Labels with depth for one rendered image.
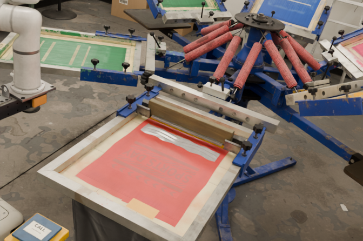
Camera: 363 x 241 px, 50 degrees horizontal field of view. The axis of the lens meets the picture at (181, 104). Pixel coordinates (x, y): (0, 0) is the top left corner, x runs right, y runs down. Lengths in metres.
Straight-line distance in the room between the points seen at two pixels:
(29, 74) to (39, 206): 1.33
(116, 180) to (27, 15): 0.66
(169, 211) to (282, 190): 1.92
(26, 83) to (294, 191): 2.27
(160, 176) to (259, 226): 1.44
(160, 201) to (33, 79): 0.66
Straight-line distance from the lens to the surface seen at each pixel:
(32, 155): 3.13
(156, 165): 1.53
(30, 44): 1.50
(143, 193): 1.40
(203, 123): 1.65
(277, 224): 2.88
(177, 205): 1.38
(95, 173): 1.47
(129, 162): 1.53
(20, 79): 1.57
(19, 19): 1.48
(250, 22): 2.26
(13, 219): 2.28
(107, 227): 1.51
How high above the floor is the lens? 1.90
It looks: 29 degrees down
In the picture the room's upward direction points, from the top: 10 degrees clockwise
